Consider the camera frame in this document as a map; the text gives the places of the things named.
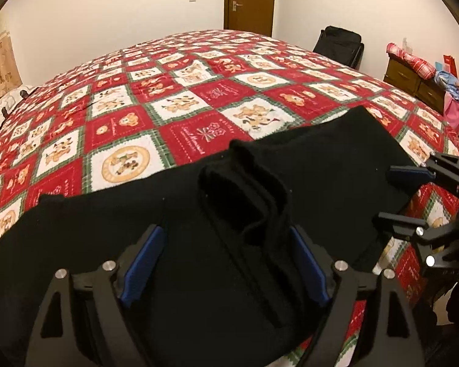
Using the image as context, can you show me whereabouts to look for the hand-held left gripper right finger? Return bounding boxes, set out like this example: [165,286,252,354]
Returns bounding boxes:
[289,225,425,367]

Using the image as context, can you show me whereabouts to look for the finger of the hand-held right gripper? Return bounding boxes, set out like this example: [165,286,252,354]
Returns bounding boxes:
[373,212,459,270]
[386,153,459,192]

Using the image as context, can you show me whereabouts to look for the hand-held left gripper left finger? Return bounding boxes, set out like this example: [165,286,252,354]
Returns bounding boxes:
[23,224,167,367]

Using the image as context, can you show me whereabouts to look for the black pants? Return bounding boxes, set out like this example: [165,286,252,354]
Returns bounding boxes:
[0,106,423,367]

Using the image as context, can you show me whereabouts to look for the brown wooden cabinet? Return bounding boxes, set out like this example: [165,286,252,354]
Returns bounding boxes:
[382,51,450,117]

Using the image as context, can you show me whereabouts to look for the blue cloth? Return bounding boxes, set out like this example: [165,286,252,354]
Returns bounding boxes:
[434,69,459,98]

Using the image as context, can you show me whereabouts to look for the red checked cloth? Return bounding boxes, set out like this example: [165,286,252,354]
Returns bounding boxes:
[386,42,437,81]

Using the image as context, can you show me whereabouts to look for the black suitcase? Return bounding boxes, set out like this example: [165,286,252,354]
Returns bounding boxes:
[313,25,365,71]

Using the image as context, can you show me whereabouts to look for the bed with red patchwork quilt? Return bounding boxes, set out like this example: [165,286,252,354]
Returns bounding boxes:
[0,28,459,367]

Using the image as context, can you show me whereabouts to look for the grey patterned pillow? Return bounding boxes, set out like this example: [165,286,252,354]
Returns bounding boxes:
[0,84,37,134]

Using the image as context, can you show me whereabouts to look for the brown wooden door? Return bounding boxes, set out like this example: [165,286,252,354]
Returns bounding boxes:
[224,0,277,37]

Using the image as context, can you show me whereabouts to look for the beige floral curtain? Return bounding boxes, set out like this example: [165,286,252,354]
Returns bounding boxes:
[0,23,23,100]

